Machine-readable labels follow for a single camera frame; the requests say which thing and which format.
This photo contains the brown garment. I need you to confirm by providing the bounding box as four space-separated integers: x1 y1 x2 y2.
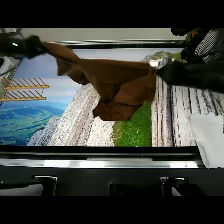
41 41 158 122

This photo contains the brown clothes hanger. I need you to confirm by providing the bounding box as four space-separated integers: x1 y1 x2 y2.
0 89 48 103

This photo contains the black garment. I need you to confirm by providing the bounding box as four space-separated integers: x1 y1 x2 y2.
170 27 203 64

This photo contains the white garment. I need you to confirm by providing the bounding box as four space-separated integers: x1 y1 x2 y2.
188 113 224 170

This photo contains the checked shirt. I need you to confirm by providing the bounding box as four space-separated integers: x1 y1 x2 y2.
194 28 224 65

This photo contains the silver frame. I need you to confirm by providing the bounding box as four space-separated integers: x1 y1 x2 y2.
0 151 224 197

